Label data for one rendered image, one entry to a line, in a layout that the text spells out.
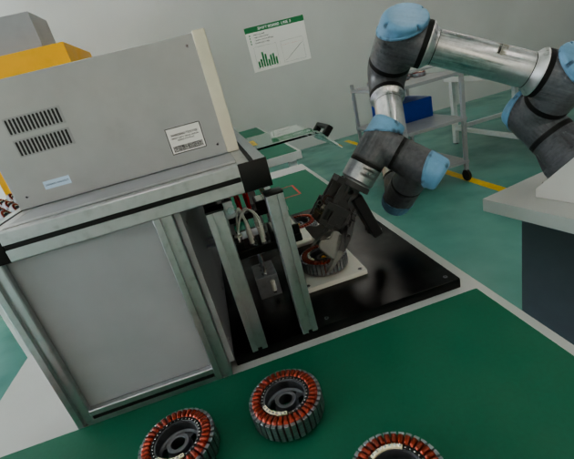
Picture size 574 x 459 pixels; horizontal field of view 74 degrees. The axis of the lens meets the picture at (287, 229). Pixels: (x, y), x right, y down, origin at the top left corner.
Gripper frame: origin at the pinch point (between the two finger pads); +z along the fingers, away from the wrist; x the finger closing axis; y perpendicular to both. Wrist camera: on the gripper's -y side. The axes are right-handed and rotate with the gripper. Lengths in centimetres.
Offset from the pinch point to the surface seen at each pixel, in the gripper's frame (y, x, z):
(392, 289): -9.1, 16.0, -4.4
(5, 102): 66, 8, -6
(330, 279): -0.7, 6.5, 1.4
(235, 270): 23.6, 19.7, 2.3
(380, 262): -11.2, 4.7, -6.3
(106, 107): 53, 8, -12
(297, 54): -69, -532, -141
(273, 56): -38, -532, -122
